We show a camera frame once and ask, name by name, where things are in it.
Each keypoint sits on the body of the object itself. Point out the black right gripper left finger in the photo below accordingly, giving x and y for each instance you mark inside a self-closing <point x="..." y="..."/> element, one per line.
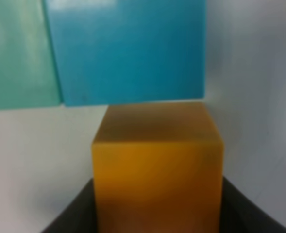
<point x="80" y="216"/>

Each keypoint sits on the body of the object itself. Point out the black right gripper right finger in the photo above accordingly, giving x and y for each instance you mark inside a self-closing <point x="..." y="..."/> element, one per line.
<point x="240" y="215"/>

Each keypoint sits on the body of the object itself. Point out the orange block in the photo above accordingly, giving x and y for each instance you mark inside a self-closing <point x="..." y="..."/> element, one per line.
<point x="158" y="168"/>

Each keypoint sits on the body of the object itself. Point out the green block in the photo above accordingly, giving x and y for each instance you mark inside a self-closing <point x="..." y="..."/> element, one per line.
<point x="28" y="77"/>

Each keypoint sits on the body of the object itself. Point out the blue block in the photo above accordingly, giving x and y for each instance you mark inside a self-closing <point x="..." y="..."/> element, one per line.
<point x="128" y="51"/>

